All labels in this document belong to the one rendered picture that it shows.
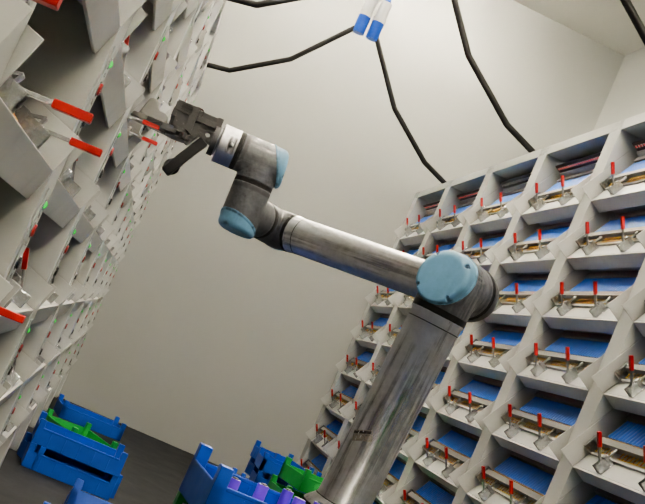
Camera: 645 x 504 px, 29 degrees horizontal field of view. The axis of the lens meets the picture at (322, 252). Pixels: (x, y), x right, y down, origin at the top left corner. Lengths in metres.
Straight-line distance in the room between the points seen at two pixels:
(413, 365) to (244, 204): 0.59
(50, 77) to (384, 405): 1.20
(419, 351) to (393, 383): 0.08
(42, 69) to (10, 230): 0.19
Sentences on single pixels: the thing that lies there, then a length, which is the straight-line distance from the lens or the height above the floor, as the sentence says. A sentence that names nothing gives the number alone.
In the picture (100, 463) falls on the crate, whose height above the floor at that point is 0.10.
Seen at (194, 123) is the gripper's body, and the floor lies 1.05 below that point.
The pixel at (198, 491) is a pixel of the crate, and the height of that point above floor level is 0.43.
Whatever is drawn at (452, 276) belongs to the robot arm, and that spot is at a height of 0.93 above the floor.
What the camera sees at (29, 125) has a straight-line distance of 1.34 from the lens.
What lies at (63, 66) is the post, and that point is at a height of 0.86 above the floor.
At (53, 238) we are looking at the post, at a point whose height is 0.68.
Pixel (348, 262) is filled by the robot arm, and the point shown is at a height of 0.90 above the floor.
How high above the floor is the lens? 0.65
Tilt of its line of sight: 5 degrees up
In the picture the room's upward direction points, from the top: 24 degrees clockwise
